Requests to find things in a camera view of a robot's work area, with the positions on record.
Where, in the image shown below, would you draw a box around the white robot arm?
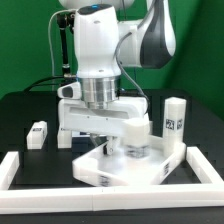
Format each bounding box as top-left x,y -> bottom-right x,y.
58,0 -> 176,154

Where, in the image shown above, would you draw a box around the white L-shaped fixture frame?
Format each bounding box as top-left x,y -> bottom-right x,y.
0,151 -> 224,214

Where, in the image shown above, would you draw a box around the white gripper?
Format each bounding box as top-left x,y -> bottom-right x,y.
58,97 -> 148,155

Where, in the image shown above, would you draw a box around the white camera cable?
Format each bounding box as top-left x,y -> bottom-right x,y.
48,9 -> 76,78

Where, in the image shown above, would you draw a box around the black cables on table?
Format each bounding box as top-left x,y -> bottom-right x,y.
23,76 -> 66,93

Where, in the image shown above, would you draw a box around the white desk top panel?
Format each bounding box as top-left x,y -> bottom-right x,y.
72,136 -> 186,187

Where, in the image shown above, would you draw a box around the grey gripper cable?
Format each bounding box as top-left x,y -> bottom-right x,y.
113,31 -> 151,111

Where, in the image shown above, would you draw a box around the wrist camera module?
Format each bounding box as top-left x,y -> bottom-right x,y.
57,82 -> 82,100

